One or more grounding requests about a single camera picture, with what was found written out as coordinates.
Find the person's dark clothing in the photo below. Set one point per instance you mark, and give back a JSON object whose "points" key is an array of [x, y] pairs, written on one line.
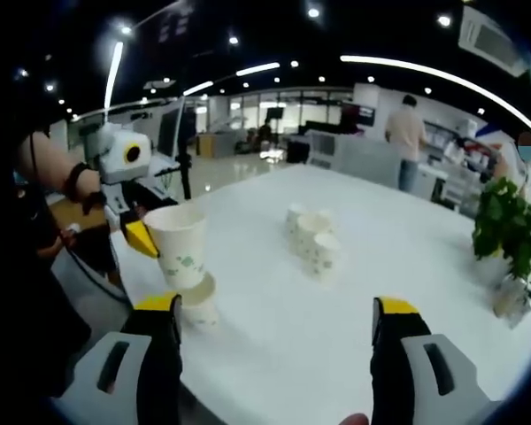
{"points": [[22, 288]]}

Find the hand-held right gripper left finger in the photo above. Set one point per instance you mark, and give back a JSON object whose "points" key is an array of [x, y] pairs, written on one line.
{"points": [[159, 354]]}

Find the white table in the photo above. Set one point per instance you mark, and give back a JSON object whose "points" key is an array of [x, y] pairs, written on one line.
{"points": [[292, 354]]}

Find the small clear glass jar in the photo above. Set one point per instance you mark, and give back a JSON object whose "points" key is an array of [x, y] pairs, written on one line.
{"points": [[511, 301]]}

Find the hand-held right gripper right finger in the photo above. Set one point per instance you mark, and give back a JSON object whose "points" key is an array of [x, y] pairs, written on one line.
{"points": [[394, 354]]}

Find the potted green plant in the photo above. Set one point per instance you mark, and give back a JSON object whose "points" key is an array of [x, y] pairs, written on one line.
{"points": [[504, 221]]}

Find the white box machine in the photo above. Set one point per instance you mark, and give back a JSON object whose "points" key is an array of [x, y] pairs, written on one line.
{"points": [[325, 150]]}

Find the black tripod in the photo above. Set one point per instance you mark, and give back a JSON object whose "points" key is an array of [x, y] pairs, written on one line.
{"points": [[186, 177]]}

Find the ceiling spot lights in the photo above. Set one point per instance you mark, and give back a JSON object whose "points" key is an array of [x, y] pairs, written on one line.
{"points": [[313, 12]]}

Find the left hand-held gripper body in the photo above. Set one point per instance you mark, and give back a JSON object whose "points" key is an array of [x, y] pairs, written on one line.
{"points": [[119, 164]]}

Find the white storage shelving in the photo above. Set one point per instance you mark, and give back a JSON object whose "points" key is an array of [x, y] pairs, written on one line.
{"points": [[451, 146]]}

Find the large dark monitor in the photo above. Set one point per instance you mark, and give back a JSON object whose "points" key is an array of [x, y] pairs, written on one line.
{"points": [[168, 133]]}

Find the long curved ceiling light strip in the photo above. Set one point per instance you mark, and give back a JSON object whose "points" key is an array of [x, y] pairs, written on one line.
{"points": [[407, 66]]}

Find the green-printed white paper cup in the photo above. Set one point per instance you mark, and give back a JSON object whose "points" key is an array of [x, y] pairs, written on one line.
{"points": [[179, 248], [201, 314]]}

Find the brown wooden counter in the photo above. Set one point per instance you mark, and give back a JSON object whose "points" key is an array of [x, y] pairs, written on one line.
{"points": [[62, 214]]}

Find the ceiling air conditioner vent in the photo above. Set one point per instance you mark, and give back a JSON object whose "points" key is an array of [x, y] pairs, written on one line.
{"points": [[491, 40]]}

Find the person's left hand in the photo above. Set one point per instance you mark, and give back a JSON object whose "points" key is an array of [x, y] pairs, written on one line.
{"points": [[93, 183]]}

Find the short ceiling light strip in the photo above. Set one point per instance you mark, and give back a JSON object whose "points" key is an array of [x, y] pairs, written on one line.
{"points": [[199, 87], [259, 69], [114, 71]]}

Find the cluster of white paper cups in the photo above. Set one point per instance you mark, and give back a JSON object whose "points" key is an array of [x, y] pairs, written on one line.
{"points": [[312, 248]]}

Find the black display screen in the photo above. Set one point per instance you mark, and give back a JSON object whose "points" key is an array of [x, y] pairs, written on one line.
{"points": [[358, 116]]}

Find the person's right hand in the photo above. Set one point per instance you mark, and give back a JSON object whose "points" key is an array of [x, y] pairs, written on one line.
{"points": [[356, 419]]}

